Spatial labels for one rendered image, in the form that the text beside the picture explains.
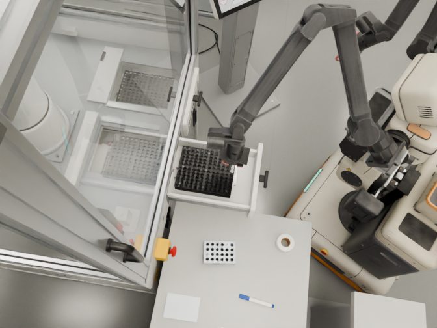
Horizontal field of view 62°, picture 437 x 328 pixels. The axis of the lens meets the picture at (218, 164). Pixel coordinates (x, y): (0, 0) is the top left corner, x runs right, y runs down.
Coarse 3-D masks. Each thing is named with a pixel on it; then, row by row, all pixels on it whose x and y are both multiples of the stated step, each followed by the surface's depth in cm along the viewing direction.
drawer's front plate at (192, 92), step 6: (198, 72) 163; (192, 78) 158; (198, 78) 167; (192, 84) 157; (192, 90) 156; (192, 96) 155; (192, 102) 159; (186, 108) 152; (186, 114) 151; (186, 120) 150; (186, 126) 151; (186, 132) 156
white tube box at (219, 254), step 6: (204, 246) 144; (210, 246) 144; (216, 246) 144; (222, 246) 145; (228, 246) 145; (234, 246) 145; (204, 252) 143; (210, 252) 143; (216, 252) 144; (222, 252) 144; (228, 252) 144; (234, 252) 144; (204, 258) 142; (210, 258) 142; (216, 258) 145; (222, 258) 144; (228, 258) 143; (234, 258) 143; (234, 264) 146
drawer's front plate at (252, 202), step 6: (258, 144) 149; (258, 150) 147; (258, 156) 146; (258, 162) 145; (258, 168) 144; (258, 174) 143; (252, 180) 149; (258, 180) 142; (252, 186) 144; (252, 192) 140; (252, 198) 139; (252, 204) 138; (252, 210) 137
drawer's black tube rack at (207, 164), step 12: (192, 156) 150; (204, 156) 148; (216, 156) 151; (180, 168) 148; (192, 168) 145; (204, 168) 149; (216, 168) 146; (228, 168) 150; (180, 180) 143; (192, 180) 147; (204, 180) 144; (216, 180) 148; (204, 192) 145; (216, 192) 142; (228, 192) 146
